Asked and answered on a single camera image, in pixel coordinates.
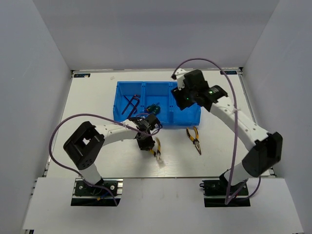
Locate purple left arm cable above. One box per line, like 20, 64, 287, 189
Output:
49, 113, 163, 207

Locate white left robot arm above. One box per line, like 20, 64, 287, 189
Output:
63, 114, 162, 195

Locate blue three-compartment plastic bin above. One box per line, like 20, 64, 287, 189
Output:
113, 81, 201, 126

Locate dark label sticker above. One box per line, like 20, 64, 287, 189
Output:
74, 74, 91, 78
220, 70, 237, 75

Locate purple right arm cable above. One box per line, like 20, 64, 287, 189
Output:
172, 58, 262, 205

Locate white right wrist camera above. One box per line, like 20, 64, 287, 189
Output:
171, 68, 188, 90

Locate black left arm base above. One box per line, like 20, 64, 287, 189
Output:
71, 178, 123, 207

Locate yellow black needle-nose pliers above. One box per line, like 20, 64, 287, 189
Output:
149, 137, 165, 168

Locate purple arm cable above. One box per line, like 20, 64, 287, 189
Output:
172, 58, 262, 205
49, 113, 163, 207

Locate green screwdriver orange cap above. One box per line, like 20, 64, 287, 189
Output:
146, 103, 156, 113

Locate dark label sticker right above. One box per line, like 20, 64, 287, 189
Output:
220, 70, 237, 75

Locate dark label sticker left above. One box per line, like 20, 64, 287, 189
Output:
74, 74, 91, 78

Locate black hex key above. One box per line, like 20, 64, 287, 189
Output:
121, 95, 133, 115

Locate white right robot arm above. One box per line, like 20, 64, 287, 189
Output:
172, 69, 283, 195

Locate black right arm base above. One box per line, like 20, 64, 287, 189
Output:
200, 179, 252, 208

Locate yellow black pliers right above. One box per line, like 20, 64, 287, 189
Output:
186, 126, 202, 155

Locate green stubby screwdriver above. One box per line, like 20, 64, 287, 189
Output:
152, 102, 160, 115

